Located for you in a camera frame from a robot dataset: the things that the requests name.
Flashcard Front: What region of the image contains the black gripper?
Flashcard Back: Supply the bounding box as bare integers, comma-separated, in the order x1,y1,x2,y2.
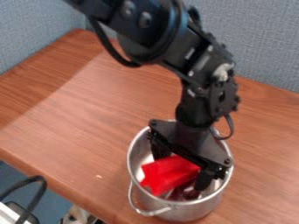
147,119,234,192

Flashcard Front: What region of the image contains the red rectangular block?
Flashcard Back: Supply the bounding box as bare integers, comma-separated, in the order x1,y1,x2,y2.
141,155,202,196

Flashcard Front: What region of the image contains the stainless steel pot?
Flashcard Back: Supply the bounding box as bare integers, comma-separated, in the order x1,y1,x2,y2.
127,126,234,222

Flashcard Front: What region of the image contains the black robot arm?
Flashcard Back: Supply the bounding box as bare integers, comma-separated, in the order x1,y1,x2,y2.
63,0,241,191

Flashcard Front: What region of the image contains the white patterned object under table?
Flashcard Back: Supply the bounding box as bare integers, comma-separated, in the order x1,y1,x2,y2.
59,206,106,224

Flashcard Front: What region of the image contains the black bag with strap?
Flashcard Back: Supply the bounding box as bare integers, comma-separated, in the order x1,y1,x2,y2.
0,175,49,224

